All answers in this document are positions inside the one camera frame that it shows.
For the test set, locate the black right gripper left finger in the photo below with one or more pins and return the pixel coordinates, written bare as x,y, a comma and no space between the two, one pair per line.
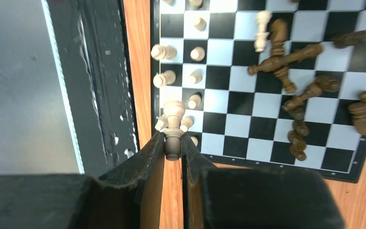
126,197

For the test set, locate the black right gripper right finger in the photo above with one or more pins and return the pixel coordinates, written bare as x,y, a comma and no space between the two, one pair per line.
253,198

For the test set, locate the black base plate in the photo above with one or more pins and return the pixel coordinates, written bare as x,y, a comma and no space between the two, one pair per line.
91,40

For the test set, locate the white knight piece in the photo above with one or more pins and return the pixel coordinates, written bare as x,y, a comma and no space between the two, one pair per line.
162,123

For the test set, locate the white queen piece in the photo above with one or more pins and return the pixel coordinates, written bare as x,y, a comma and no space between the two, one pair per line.
174,111

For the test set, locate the black white chessboard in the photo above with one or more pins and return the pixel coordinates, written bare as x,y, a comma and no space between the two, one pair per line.
240,120

